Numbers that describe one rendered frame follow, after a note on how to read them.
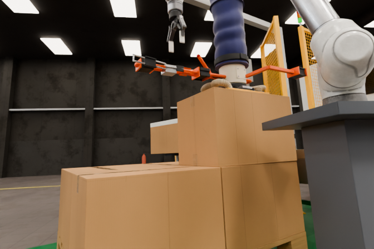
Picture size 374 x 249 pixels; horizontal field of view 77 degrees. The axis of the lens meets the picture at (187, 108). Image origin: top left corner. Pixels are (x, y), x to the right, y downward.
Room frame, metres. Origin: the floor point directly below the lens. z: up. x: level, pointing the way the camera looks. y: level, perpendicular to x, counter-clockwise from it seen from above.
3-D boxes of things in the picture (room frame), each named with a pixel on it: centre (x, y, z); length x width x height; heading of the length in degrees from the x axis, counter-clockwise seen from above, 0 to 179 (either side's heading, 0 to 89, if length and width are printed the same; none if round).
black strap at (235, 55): (1.49, -0.31, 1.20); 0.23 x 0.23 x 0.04
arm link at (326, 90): (0.96, -0.65, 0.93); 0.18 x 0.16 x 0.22; 155
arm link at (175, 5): (1.27, 0.05, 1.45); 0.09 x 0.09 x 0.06
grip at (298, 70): (1.43, -0.70, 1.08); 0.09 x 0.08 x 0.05; 31
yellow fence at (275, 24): (2.84, -1.08, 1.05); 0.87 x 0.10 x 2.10; 174
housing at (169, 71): (1.26, 0.09, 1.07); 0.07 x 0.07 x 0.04; 31
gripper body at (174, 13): (1.27, 0.05, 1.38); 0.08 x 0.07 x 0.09; 30
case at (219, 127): (1.49, -0.29, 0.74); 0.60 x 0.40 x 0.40; 121
